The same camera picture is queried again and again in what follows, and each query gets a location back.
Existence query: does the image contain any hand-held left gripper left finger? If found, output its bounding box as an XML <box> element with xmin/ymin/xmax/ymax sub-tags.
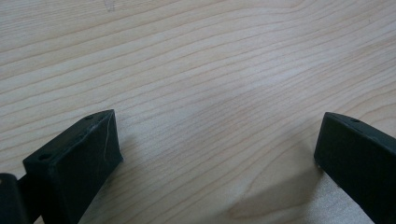
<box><xmin>21</xmin><ymin>108</ymin><xmax>124</xmax><ymax>224</ymax></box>

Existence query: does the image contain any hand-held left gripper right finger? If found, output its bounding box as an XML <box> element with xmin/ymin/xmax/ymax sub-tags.
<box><xmin>313</xmin><ymin>111</ymin><xmax>396</xmax><ymax>224</ymax></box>

